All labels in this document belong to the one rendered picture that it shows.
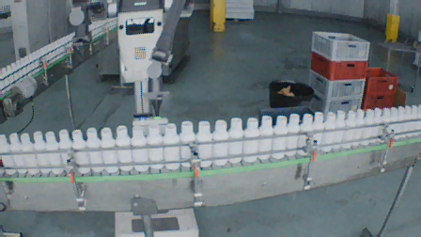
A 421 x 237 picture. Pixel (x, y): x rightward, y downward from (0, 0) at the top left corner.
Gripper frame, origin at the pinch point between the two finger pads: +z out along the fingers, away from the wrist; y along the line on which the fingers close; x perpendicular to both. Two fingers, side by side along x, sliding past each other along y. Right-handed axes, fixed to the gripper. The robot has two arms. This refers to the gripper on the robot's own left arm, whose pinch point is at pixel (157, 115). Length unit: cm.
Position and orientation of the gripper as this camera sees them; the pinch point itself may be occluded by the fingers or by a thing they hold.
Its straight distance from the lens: 135.0
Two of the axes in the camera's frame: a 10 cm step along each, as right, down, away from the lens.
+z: 0.5, 9.9, 1.1
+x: -1.9, -1.0, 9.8
